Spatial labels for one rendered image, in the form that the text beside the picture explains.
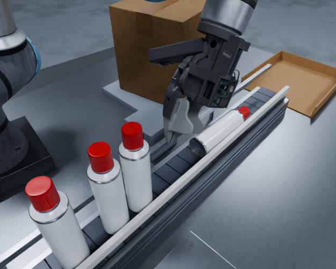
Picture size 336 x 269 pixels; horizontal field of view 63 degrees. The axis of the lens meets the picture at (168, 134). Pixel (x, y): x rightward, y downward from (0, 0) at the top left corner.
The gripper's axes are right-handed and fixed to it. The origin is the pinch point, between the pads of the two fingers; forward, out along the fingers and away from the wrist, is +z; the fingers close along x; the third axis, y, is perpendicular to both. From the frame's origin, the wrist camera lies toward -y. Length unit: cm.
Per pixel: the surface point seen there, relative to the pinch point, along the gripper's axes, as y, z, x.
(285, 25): -112, -87, 354
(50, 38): -301, 32, 148
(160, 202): 4.3, 12.4, -0.4
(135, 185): 1.5, 9.0, -6.4
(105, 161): 1.5, 2.7, -15.2
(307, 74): 2, -22, 75
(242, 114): 1.4, -5.0, 28.8
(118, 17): -37.8, -16.5, 13.5
